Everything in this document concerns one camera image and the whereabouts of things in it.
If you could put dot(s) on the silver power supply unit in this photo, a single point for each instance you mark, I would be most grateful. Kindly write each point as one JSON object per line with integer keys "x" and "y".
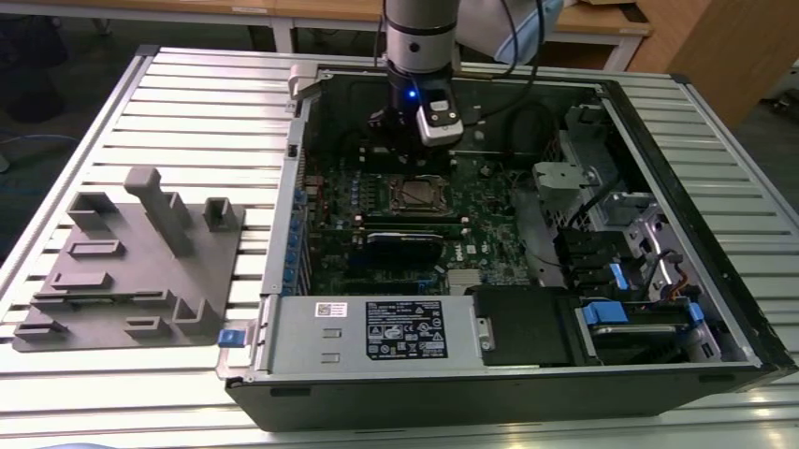
{"x": 299, "y": 341}

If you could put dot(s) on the black PC case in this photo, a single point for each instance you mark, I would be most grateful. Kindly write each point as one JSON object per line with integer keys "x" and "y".
{"x": 437, "y": 402}

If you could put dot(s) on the wooden desk white frame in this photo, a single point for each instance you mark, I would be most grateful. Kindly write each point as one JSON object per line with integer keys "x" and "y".
{"x": 593, "y": 21}
{"x": 156, "y": 5}

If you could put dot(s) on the black office chair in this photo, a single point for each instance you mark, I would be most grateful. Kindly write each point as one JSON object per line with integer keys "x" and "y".
{"x": 31, "y": 65}

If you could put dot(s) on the silver CPU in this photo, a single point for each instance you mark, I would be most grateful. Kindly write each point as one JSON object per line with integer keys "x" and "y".
{"x": 419, "y": 194}

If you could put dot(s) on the blue drive connector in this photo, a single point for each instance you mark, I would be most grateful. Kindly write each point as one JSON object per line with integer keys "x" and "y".
{"x": 618, "y": 276}

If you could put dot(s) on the wooden cabinet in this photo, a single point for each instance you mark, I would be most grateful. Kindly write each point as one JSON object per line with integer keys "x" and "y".
{"x": 737, "y": 47}

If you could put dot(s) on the silver chipset heatsink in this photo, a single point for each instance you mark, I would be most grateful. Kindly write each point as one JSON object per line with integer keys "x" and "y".
{"x": 466, "y": 277}

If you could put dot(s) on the blue case latch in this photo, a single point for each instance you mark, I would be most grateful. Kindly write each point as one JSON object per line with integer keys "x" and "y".
{"x": 232, "y": 340}

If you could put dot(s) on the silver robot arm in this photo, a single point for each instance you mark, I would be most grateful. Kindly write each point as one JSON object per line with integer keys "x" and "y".
{"x": 422, "y": 28}

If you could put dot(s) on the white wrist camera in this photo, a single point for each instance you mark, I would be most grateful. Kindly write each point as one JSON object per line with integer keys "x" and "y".
{"x": 441, "y": 126}

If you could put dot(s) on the CPU socket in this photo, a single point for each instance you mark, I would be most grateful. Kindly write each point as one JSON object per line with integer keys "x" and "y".
{"x": 422, "y": 211}

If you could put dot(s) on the perforated metal drive cage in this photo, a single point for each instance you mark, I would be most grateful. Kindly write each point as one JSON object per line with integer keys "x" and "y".
{"x": 550, "y": 145}

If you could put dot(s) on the black graphics card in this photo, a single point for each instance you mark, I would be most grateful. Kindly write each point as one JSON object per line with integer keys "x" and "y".
{"x": 403, "y": 255}

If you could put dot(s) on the green motherboard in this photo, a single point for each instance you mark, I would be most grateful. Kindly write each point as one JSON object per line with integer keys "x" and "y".
{"x": 493, "y": 234}

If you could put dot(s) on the grey metal bracket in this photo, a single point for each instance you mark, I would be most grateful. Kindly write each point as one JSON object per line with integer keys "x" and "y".
{"x": 559, "y": 182}

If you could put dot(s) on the grey parts rack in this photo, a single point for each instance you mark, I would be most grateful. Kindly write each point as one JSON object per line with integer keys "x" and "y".
{"x": 143, "y": 280}

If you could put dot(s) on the blue disk carrier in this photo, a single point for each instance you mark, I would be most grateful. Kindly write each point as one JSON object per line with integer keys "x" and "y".
{"x": 601, "y": 312}

